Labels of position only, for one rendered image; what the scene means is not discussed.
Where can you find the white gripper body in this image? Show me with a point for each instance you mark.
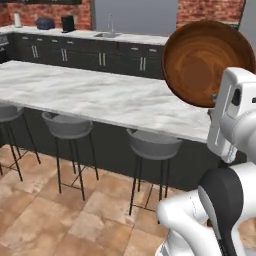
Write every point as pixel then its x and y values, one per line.
pixel 222 133

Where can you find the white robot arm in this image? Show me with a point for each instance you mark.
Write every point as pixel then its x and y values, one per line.
pixel 186 216

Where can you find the brown wooden bowl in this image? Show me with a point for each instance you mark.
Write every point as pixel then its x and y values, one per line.
pixel 196 63

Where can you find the grey stool with black legs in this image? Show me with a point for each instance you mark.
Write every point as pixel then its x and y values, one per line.
pixel 8 113
pixel 68 128
pixel 153 146

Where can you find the dark dining counter island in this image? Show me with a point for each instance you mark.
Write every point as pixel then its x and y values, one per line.
pixel 110 150

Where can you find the grey fridge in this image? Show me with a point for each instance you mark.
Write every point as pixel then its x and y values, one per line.
pixel 249 20

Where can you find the steel sink with tap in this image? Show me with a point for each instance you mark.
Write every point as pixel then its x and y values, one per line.
pixel 108 33

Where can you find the dark cupboard run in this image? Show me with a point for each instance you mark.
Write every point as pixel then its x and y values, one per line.
pixel 86 55

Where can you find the black coffee machine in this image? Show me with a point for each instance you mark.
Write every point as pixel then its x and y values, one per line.
pixel 68 23

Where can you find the dark blue toaster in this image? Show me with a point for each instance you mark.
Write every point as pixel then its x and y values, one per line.
pixel 45 23

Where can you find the white jar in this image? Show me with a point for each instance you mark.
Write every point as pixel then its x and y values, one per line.
pixel 17 20

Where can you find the dark wall cupboards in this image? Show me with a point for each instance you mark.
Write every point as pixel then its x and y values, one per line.
pixel 40 1

